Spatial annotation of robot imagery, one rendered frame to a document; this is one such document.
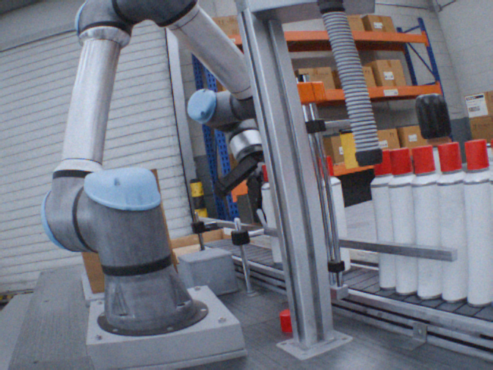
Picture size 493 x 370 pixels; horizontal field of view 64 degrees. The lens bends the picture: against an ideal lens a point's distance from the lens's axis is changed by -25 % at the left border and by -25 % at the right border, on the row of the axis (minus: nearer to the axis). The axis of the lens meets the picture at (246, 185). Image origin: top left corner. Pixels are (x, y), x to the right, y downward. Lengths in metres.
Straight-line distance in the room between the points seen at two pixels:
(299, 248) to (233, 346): 0.17
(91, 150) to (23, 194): 4.24
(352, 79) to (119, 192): 0.34
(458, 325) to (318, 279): 0.23
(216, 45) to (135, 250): 0.44
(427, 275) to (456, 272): 0.06
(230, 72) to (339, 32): 0.45
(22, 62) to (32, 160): 1.16
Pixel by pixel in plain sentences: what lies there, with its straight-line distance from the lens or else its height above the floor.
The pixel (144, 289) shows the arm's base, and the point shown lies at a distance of 0.68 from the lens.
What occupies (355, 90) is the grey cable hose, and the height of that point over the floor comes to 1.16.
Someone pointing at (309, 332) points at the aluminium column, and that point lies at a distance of 0.66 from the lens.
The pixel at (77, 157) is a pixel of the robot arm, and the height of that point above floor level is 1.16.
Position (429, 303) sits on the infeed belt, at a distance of 0.62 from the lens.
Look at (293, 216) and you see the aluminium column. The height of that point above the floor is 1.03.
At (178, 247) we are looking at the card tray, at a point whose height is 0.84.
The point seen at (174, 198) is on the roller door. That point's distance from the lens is 4.94.
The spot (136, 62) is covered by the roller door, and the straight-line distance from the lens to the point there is 5.06.
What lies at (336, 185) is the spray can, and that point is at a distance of 0.84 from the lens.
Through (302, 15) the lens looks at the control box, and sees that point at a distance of 0.65.
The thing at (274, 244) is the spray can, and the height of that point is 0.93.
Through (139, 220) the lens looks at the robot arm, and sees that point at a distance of 0.67.
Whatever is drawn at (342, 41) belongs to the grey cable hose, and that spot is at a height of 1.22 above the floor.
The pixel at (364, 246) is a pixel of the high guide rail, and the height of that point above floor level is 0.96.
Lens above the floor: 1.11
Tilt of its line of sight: 3 degrees down
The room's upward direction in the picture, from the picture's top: 10 degrees counter-clockwise
